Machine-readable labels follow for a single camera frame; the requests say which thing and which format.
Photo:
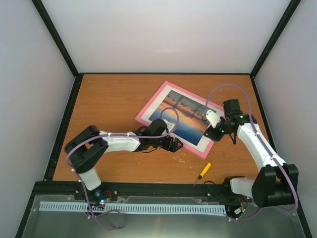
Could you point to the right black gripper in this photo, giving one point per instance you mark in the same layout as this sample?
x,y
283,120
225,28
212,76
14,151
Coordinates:
x,y
212,135

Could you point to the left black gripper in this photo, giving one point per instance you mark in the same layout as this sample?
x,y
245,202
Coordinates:
x,y
173,148

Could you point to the sunset photo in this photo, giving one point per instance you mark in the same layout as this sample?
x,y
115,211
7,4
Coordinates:
x,y
174,106

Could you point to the pink picture frame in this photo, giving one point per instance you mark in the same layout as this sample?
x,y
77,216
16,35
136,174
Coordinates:
x,y
142,116

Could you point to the yellow handled screwdriver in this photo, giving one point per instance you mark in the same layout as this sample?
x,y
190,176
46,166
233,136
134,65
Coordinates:
x,y
202,173

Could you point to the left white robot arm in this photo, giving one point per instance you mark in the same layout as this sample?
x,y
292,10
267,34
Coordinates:
x,y
85,150

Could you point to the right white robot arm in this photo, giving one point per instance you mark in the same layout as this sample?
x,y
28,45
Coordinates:
x,y
276,182

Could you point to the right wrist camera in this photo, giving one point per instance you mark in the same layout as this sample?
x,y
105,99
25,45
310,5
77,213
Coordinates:
x,y
211,117

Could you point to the black aluminium rail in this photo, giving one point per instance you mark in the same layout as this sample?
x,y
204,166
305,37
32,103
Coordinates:
x,y
209,192

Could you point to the metal base plate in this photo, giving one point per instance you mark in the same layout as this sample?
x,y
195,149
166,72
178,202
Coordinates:
x,y
267,223

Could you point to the light blue cable duct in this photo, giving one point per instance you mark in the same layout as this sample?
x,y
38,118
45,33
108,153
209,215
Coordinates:
x,y
144,209

